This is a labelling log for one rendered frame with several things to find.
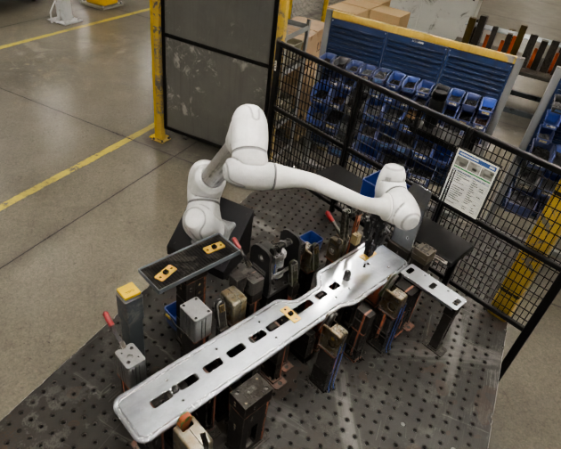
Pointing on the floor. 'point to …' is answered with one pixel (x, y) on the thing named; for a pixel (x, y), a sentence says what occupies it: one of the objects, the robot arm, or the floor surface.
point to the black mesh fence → (435, 182)
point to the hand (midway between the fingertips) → (369, 248)
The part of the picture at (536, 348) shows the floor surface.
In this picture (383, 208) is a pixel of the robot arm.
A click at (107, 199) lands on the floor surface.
